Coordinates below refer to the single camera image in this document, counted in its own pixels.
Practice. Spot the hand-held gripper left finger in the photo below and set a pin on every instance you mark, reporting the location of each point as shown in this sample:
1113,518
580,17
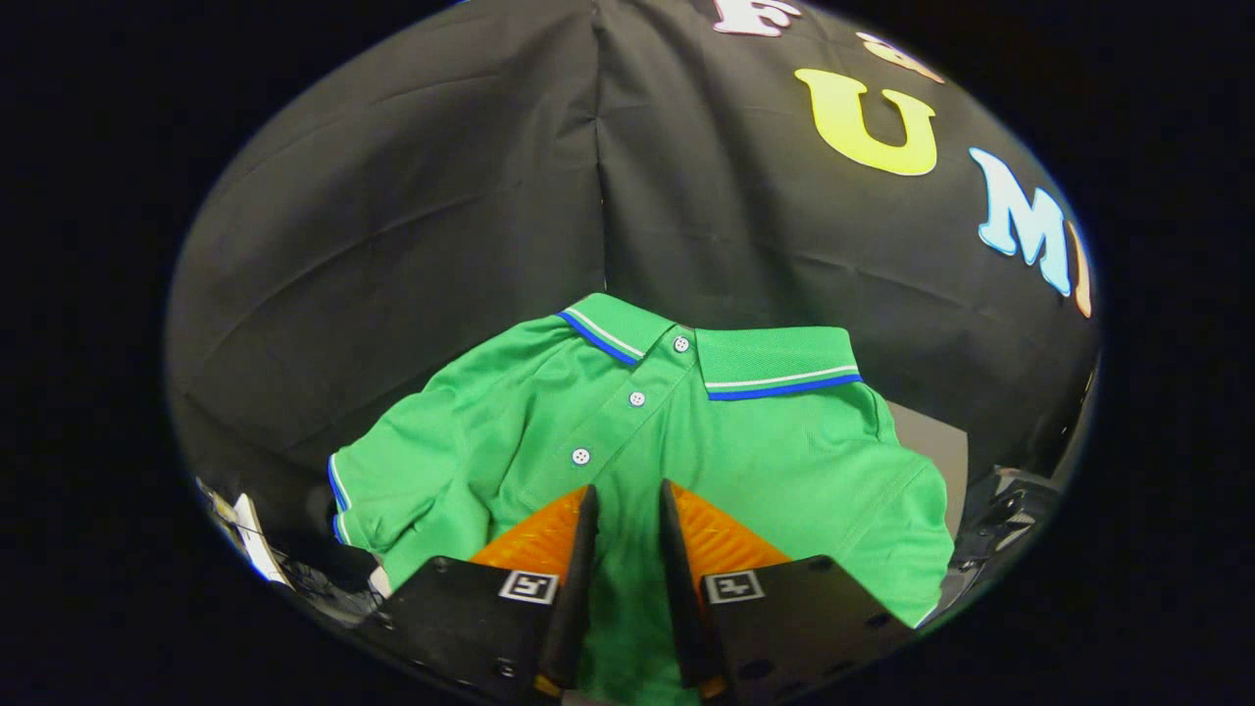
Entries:
578,588

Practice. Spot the green polo shirt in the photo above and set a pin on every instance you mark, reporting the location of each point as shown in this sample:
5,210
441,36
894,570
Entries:
784,461

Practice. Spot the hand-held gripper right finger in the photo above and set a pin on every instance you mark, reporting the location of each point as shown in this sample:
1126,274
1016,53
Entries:
677,588

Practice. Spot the black backdrop cloth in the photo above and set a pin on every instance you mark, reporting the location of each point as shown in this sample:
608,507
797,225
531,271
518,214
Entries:
441,196

